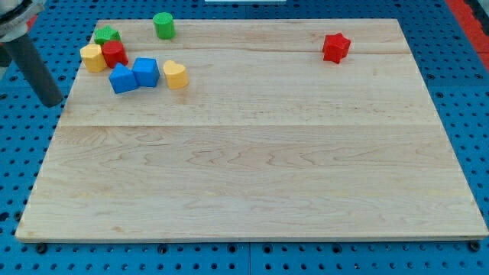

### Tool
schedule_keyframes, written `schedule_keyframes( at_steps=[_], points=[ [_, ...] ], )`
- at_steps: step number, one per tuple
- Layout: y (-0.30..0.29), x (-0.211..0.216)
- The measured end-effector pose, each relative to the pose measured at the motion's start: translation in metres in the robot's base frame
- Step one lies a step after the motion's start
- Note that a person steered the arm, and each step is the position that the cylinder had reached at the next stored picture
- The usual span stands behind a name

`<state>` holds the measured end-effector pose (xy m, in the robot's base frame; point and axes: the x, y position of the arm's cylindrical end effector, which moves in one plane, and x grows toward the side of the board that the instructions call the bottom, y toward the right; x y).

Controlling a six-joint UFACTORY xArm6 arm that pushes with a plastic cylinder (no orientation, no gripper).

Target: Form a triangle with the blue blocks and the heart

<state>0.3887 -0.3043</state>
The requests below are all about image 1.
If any grey robot end effector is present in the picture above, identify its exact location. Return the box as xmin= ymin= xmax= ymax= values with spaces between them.
xmin=1 ymin=0 xmax=46 ymax=67

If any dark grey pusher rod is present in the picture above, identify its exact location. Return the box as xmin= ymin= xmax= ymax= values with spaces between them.
xmin=3 ymin=34 xmax=63 ymax=108

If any yellow heart block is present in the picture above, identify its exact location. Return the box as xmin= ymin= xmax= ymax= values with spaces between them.
xmin=164 ymin=60 xmax=189 ymax=89

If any yellow hexagon block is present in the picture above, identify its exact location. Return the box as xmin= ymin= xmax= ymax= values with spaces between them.
xmin=79 ymin=44 xmax=107 ymax=73

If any green star block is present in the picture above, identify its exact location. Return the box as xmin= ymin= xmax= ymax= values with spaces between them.
xmin=94 ymin=25 xmax=121 ymax=46

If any red cylinder block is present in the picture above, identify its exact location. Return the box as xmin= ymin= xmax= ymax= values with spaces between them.
xmin=102 ymin=40 xmax=128 ymax=69

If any blue cube block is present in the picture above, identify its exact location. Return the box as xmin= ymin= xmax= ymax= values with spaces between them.
xmin=132 ymin=57 xmax=160 ymax=87

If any green cylinder block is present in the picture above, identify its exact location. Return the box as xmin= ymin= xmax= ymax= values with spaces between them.
xmin=152 ymin=12 xmax=176 ymax=40

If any wooden board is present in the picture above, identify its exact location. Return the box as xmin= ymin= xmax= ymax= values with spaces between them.
xmin=16 ymin=19 xmax=488 ymax=244

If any red star block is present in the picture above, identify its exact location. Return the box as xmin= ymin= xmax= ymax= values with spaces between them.
xmin=322 ymin=33 xmax=351 ymax=64

